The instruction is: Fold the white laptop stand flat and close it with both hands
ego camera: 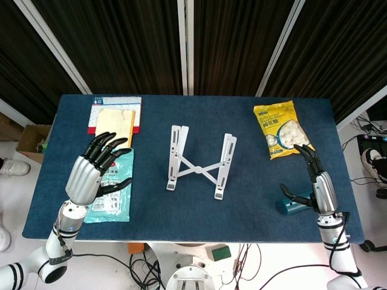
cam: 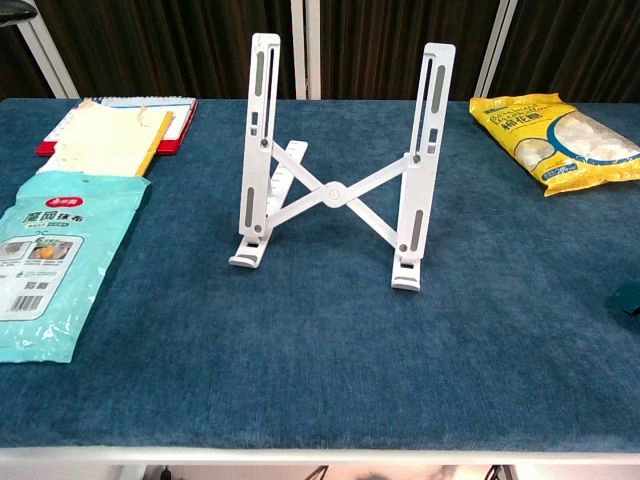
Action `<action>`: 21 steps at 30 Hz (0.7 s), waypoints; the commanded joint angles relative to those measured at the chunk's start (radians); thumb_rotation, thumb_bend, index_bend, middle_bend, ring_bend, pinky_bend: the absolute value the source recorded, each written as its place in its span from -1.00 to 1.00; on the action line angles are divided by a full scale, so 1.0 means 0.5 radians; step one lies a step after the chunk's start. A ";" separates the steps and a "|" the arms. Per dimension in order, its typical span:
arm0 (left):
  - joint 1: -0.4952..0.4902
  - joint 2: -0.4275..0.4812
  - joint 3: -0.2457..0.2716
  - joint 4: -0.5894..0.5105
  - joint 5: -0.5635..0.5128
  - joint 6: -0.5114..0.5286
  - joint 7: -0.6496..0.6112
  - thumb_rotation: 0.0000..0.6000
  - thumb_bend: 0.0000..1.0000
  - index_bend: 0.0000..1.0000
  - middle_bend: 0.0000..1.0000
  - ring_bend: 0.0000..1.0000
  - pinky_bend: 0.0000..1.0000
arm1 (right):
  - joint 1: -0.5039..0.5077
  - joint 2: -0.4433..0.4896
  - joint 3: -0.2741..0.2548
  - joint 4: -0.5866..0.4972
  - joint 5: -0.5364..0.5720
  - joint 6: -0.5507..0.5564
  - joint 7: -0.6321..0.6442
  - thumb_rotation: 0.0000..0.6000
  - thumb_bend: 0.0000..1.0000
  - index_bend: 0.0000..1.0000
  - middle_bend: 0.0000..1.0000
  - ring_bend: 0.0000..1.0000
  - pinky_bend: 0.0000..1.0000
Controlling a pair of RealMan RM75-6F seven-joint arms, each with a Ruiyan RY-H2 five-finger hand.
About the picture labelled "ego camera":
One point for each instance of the white folding stand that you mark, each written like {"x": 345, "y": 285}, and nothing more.
{"x": 176, "y": 151}

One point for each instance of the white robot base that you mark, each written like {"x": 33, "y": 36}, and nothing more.
{"x": 190, "y": 272}

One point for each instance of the black white sneaker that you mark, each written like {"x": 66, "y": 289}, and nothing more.
{"x": 373, "y": 163}

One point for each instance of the cream torn paper sheet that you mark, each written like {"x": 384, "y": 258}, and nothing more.
{"x": 115, "y": 121}

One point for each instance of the black caster wheel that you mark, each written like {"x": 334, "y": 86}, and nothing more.
{"x": 367, "y": 246}

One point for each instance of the yellow marshmallow bag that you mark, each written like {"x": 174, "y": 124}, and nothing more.
{"x": 272, "y": 121}

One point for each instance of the black pleated curtain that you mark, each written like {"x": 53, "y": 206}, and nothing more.
{"x": 127, "y": 45}

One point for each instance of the orange block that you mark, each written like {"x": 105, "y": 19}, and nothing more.
{"x": 135, "y": 248}

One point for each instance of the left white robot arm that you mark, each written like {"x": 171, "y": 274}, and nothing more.
{"x": 69, "y": 217}

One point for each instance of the blue table mat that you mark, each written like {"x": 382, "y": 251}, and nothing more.
{"x": 242, "y": 196}

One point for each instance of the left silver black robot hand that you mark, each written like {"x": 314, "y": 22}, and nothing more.
{"x": 83, "y": 178}

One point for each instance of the teal cleaning cloth package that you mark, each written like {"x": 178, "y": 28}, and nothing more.
{"x": 119, "y": 208}

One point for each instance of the white frame post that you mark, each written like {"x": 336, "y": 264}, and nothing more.
{"x": 279, "y": 45}
{"x": 54, "y": 45}
{"x": 185, "y": 45}

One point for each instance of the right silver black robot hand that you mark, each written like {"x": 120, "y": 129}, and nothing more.
{"x": 326, "y": 193}

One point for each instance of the green block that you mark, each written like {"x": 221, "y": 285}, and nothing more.
{"x": 221, "y": 253}

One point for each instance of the open cardboard box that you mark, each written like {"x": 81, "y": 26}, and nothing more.
{"x": 30, "y": 136}

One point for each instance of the teal cylinder with holes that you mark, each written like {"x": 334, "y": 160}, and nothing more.
{"x": 291, "y": 209}

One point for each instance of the red white desk calendar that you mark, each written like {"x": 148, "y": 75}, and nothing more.
{"x": 121, "y": 101}

